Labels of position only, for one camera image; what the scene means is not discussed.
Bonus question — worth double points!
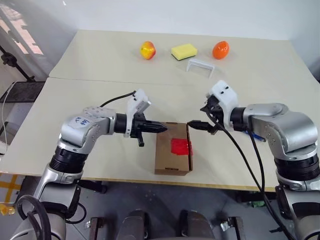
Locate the long black right arm cable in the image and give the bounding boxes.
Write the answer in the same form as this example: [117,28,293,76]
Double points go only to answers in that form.
[208,113,298,240]

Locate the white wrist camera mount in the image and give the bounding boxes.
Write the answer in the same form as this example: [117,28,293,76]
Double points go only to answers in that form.
[125,88,153,137]
[204,79,239,126]

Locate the yellow sponge with dark base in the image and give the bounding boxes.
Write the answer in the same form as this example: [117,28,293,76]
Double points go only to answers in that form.
[170,43,198,62]

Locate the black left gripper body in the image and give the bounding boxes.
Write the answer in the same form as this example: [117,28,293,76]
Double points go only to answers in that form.
[129,112,148,148]

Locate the black tripod stand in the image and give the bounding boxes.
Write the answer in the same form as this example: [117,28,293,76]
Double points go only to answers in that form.
[0,47,36,82]

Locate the brown cardboard box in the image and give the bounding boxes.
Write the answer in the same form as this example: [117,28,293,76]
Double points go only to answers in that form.
[154,121,195,177]

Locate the white plastic frame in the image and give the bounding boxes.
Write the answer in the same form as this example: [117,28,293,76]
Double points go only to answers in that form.
[186,58,216,79]

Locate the thick black looped cable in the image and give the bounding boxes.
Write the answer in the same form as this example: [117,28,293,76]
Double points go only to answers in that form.
[15,194,87,240]

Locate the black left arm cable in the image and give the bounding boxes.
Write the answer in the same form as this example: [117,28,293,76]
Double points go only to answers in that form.
[99,91,137,108]

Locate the dark metal floor bracket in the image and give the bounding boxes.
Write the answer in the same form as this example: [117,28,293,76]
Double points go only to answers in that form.
[219,216,245,240]
[84,216,106,240]

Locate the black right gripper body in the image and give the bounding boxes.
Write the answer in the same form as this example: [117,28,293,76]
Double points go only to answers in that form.
[203,96,226,126]

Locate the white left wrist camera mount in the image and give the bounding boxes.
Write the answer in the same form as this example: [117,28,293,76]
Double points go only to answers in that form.
[125,88,153,137]

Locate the short black right arm cable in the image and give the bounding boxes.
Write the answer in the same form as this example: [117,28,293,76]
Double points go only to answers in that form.
[247,129,266,198]

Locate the red yellow toy apple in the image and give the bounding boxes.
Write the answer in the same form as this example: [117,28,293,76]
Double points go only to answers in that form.
[139,40,157,61]

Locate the orange toy fruit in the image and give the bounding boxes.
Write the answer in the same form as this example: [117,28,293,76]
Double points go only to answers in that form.
[212,40,230,61]

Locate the small yellow object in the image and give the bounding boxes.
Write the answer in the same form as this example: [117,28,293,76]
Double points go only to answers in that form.
[0,203,17,216]

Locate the black mesh surface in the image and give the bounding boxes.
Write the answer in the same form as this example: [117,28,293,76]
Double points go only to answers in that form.
[4,81,46,103]

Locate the red tape patch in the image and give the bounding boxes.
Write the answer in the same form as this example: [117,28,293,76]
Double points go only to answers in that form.
[170,138,193,156]

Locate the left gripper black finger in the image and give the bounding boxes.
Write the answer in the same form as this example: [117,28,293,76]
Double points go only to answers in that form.
[142,120,168,129]
[142,126,168,134]

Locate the dark rounded shape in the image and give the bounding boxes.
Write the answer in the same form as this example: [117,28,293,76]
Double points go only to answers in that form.
[179,209,216,240]
[122,209,153,240]

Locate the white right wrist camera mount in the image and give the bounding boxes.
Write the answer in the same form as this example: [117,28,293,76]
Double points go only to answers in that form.
[204,79,239,126]

